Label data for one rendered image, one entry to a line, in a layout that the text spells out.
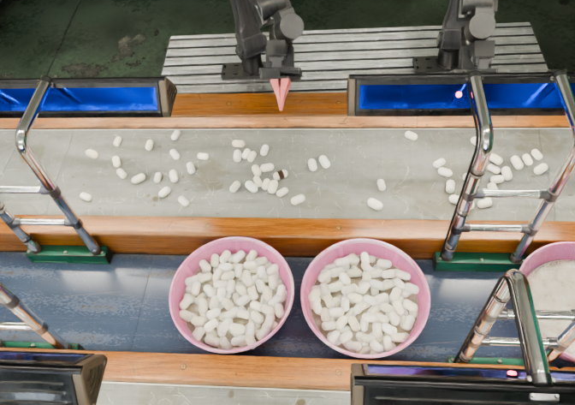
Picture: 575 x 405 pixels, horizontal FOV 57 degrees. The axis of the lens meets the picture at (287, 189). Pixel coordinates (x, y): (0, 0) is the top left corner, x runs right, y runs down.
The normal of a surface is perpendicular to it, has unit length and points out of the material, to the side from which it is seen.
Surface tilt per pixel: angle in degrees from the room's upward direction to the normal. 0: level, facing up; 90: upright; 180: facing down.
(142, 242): 90
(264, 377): 0
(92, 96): 58
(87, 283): 0
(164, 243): 90
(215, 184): 0
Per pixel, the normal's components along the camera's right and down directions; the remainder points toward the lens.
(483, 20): -0.14, 0.07
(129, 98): -0.08, 0.36
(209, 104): -0.07, -0.59
